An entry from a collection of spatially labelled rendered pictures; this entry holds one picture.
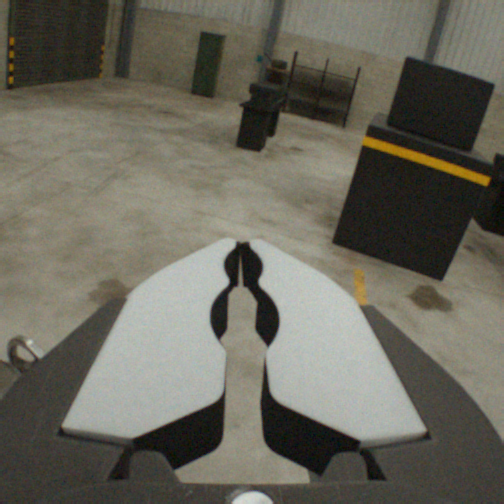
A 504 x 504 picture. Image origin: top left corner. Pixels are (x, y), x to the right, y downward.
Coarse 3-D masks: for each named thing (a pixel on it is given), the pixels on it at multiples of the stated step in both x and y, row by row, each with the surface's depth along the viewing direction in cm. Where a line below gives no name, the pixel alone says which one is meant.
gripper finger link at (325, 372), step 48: (288, 288) 10; (336, 288) 10; (288, 336) 8; (336, 336) 8; (288, 384) 7; (336, 384) 7; (384, 384) 7; (288, 432) 7; (336, 432) 6; (384, 432) 6
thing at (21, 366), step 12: (24, 336) 62; (12, 348) 64; (24, 348) 61; (36, 348) 60; (0, 360) 57; (12, 360) 66; (24, 360) 65; (36, 360) 61; (0, 372) 55; (12, 372) 56; (24, 372) 63; (0, 384) 54; (12, 384) 55; (0, 396) 53
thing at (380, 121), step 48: (432, 96) 349; (480, 96) 332; (384, 144) 346; (432, 144) 331; (384, 192) 363; (432, 192) 347; (480, 192) 331; (336, 240) 399; (384, 240) 381; (432, 240) 364
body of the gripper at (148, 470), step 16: (144, 464) 5; (160, 464) 6; (336, 464) 6; (352, 464) 6; (112, 480) 5; (128, 480) 5; (144, 480) 5; (160, 480) 5; (176, 480) 5; (320, 480) 5; (336, 480) 5; (352, 480) 5; (368, 480) 5; (64, 496) 5; (80, 496) 5; (96, 496) 5; (112, 496) 5; (128, 496) 5; (144, 496) 5; (160, 496) 5; (176, 496) 5; (192, 496) 5; (208, 496) 5; (224, 496) 5; (240, 496) 5; (256, 496) 5; (272, 496) 5; (288, 496) 5; (304, 496) 5; (320, 496) 5; (336, 496) 5; (352, 496) 5; (368, 496) 5; (384, 496) 5; (400, 496) 5; (416, 496) 5; (432, 496) 5
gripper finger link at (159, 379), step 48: (144, 288) 10; (192, 288) 10; (144, 336) 8; (192, 336) 8; (96, 384) 7; (144, 384) 7; (192, 384) 7; (96, 432) 6; (144, 432) 6; (192, 432) 7
